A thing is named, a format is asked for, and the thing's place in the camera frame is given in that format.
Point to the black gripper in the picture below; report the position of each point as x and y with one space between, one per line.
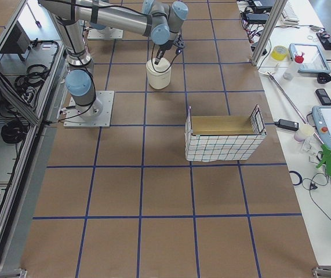
161 50

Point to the white trash can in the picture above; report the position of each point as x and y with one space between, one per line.
159 75

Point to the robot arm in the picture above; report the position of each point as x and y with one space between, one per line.
128 45

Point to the long metal rod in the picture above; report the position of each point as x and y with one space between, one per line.
302 117

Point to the yellow tape roll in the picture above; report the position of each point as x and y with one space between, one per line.
279 53

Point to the clear bottle red cap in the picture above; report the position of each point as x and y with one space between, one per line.
293 70

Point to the black power adapter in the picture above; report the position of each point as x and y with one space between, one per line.
287 124

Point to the far teach pendant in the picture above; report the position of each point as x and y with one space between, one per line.
314 60

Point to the small white cup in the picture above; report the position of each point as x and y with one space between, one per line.
305 131

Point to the black remote device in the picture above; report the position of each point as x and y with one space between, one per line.
323 97

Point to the blue tape roll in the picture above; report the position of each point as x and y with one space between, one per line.
296 178

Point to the green plastic gun tool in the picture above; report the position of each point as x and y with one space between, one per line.
326 159

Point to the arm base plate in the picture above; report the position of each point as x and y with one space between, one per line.
99 115
105 34

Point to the wire basket with cardboard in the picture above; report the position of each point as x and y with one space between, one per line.
224 138

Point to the aluminium frame post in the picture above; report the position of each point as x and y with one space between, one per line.
267 31

